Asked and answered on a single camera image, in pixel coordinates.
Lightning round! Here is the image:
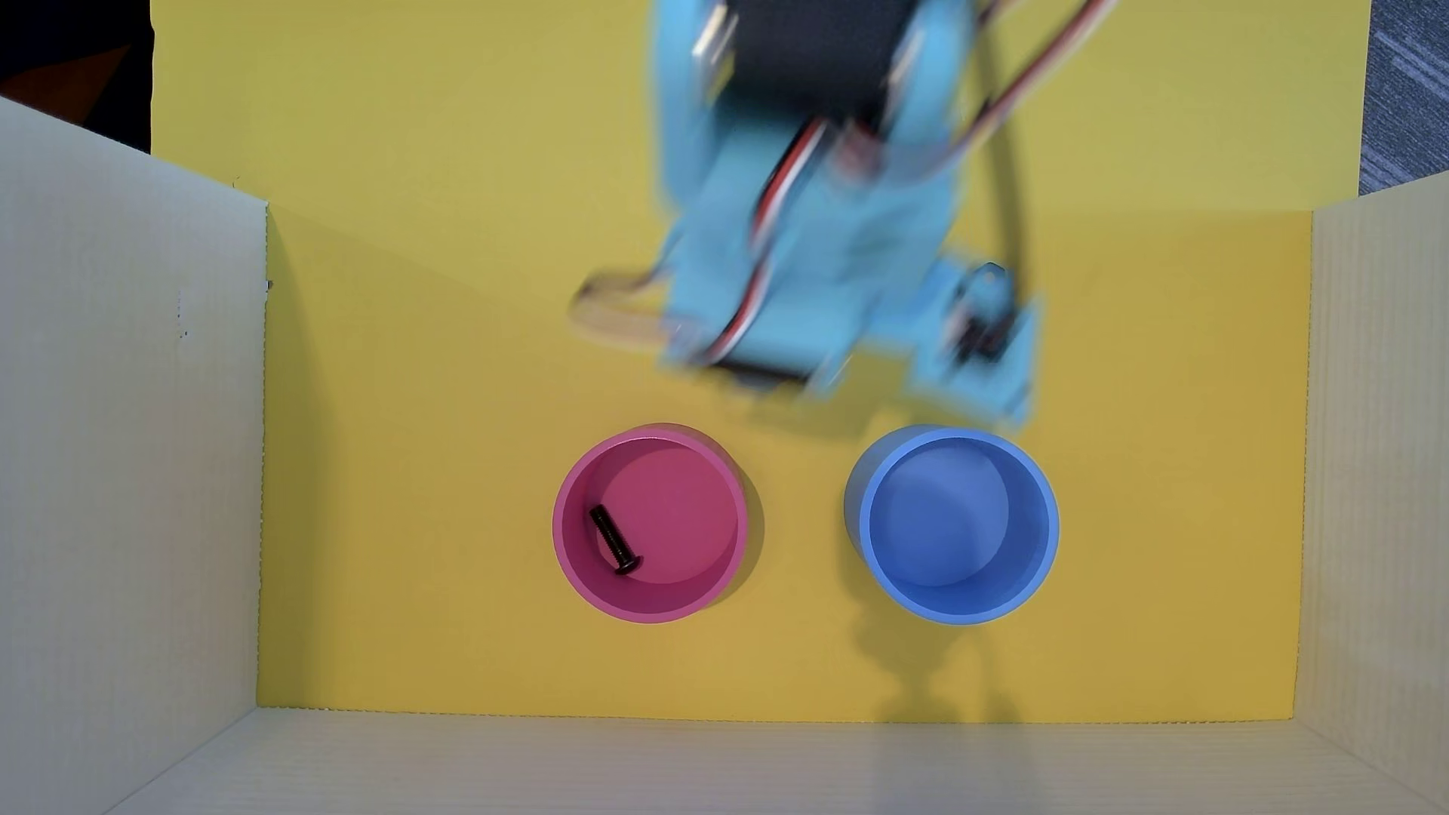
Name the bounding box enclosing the red white black servo cable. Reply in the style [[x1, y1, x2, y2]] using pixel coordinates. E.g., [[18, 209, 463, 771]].
[[700, 118, 833, 366], [951, 0, 1120, 160]]

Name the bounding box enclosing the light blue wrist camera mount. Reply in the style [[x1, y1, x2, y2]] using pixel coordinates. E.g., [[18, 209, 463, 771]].
[[906, 258, 1043, 432]]

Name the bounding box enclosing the pink plastic cup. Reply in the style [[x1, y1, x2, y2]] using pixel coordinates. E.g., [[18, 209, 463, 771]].
[[551, 424, 751, 625]]

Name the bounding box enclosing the black camera cable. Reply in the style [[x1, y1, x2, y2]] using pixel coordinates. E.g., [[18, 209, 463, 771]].
[[976, 45, 1026, 298]]

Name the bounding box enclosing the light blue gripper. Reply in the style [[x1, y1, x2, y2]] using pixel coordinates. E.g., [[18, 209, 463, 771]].
[[659, 158, 966, 398]]

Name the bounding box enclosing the black threaded bolt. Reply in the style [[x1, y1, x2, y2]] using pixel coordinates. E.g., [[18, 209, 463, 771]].
[[589, 503, 645, 577]]

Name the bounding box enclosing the blue plastic cup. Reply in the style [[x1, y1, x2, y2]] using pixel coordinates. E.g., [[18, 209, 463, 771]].
[[843, 426, 1062, 627]]

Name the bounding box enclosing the yellow paper sheet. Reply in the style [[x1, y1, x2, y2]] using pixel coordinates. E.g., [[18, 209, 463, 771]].
[[150, 0, 1374, 724]]

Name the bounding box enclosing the cardboard box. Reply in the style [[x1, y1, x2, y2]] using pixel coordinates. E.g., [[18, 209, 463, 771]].
[[0, 96, 1449, 815]]

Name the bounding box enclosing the beige cable loop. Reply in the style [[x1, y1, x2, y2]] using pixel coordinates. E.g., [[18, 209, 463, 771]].
[[568, 272, 686, 350]]

